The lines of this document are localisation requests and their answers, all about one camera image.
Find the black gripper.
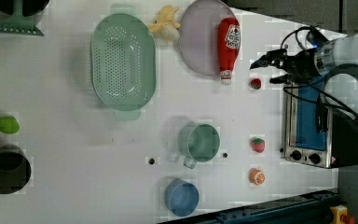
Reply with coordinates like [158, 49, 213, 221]
[250, 49, 320, 84]

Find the red ketchup bottle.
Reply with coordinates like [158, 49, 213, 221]
[217, 17, 241, 85]

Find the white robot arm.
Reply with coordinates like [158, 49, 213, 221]
[250, 26, 358, 85]

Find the pink round plate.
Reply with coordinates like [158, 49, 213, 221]
[178, 0, 234, 76]

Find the upper strawberry toy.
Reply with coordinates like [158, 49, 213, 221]
[250, 78, 262, 90]

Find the strawberry toy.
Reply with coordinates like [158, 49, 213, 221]
[251, 137, 265, 153]
[250, 78, 262, 90]

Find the silver black toaster oven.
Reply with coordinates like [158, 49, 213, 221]
[284, 85, 358, 169]

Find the lower strawberry toy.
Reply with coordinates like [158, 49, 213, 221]
[251, 137, 265, 153]

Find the green metal mug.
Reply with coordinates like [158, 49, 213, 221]
[178, 121, 220, 169]

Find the orange slice toy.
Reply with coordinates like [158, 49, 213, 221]
[250, 169, 266, 185]

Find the yellow toy banana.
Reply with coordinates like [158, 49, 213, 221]
[148, 6, 181, 41]

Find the green oval colander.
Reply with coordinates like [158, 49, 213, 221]
[90, 13, 157, 111]

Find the yellow red emergency button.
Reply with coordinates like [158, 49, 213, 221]
[330, 205, 356, 224]

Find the blue cup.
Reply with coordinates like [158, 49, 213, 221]
[164, 178, 200, 217]

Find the black round pot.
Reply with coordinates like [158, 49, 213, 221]
[0, 0, 50, 18]

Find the green spatula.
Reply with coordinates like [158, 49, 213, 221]
[0, 0, 44, 36]

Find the green lime toy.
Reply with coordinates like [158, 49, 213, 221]
[0, 116, 20, 134]

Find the black cylinder container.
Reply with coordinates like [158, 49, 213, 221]
[0, 145, 32, 194]

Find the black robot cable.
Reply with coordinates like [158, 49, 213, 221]
[280, 25, 358, 178]

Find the dark blue table rail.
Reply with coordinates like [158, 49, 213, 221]
[159, 190, 340, 224]

